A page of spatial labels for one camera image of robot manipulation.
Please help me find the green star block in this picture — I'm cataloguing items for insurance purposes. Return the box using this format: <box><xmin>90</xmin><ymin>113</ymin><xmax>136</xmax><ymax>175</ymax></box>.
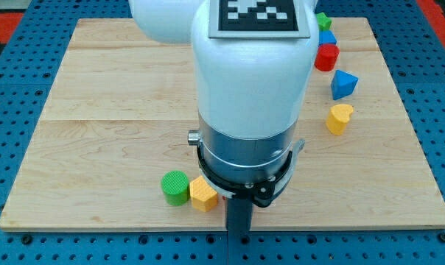
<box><xmin>315</xmin><ymin>13</ymin><xmax>332</xmax><ymax>32</ymax></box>

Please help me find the red cylinder block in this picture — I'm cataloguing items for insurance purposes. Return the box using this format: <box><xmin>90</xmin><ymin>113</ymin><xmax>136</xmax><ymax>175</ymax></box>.
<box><xmin>315</xmin><ymin>43</ymin><xmax>340</xmax><ymax>71</ymax></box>

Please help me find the yellow heart block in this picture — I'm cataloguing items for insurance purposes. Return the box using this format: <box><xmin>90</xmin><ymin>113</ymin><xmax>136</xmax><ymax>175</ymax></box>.
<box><xmin>326</xmin><ymin>104</ymin><xmax>354</xmax><ymax>135</ymax></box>

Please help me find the wooden board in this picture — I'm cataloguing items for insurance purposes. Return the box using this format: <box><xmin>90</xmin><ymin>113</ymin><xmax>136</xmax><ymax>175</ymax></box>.
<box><xmin>0</xmin><ymin>18</ymin><xmax>445</xmax><ymax>232</ymax></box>

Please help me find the blue cube block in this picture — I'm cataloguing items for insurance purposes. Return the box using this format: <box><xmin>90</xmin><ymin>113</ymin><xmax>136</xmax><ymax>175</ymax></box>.
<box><xmin>319</xmin><ymin>30</ymin><xmax>337</xmax><ymax>46</ymax></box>

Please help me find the blue triangle block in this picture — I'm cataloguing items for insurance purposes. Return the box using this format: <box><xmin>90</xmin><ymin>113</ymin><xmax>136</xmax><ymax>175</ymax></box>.
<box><xmin>331</xmin><ymin>70</ymin><xmax>359</xmax><ymax>100</ymax></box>

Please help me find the yellow hexagon block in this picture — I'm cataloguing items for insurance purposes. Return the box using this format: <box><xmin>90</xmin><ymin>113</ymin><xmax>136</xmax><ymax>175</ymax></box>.
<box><xmin>189</xmin><ymin>176</ymin><xmax>218</xmax><ymax>212</ymax></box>

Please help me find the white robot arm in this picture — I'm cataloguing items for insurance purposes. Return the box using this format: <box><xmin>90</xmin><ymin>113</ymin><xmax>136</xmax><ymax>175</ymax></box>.
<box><xmin>129</xmin><ymin>0</ymin><xmax>319</xmax><ymax>234</ymax></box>

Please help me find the green cylinder block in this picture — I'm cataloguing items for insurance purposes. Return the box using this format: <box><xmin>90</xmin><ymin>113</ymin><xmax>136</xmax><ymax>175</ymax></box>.
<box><xmin>161</xmin><ymin>170</ymin><xmax>189</xmax><ymax>206</ymax></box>

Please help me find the black white fiducial marker tag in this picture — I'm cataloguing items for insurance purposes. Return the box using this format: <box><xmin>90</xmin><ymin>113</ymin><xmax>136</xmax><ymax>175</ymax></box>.
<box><xmin>209</xmin><ymin>0</ymin><xmax>311</xmax><ymax>39</ymax></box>

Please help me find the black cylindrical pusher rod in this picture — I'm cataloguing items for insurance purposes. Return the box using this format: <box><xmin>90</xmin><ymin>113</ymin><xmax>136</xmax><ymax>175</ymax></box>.
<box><xmin>225</xmin><ymin>199</ymin><xmax>253</xmax><ymax>232</ymax></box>

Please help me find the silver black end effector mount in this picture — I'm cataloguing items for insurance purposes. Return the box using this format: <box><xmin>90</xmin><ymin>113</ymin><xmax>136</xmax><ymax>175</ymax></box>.
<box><xmin>188</xmin><ymin>118</ymin><xmax>305</xmax><ymax>208</ymax></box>

